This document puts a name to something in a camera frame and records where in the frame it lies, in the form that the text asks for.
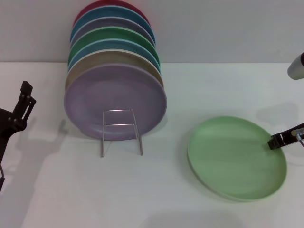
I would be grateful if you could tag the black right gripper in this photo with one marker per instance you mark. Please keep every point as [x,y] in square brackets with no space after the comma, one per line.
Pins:
[291,136]

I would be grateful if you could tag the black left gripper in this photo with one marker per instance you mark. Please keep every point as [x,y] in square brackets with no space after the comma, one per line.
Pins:
[4,128]

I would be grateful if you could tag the light green plate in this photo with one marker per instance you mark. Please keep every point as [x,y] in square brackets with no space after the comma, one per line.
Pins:
[237,159]

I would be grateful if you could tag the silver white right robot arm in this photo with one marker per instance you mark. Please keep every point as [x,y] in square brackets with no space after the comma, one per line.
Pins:
[295,70]

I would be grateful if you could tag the lilac plate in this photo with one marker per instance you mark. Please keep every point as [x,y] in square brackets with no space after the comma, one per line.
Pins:
[114,95]

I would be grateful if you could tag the beige plate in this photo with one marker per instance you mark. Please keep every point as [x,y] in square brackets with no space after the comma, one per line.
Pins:
[111,57]

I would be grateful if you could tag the light blue plate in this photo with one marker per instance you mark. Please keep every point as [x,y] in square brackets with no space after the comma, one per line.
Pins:
[109,45]

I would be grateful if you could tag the dark green plate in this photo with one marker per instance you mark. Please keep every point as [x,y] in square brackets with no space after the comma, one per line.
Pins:
[111,33]

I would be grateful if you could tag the grey purple plate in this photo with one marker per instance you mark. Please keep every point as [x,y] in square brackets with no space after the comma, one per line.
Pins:
[111,22]

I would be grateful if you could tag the teal blue plate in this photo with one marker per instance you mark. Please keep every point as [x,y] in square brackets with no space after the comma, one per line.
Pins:
[111,12]

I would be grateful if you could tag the red plate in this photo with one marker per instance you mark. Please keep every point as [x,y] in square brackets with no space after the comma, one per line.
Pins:
[107,2]

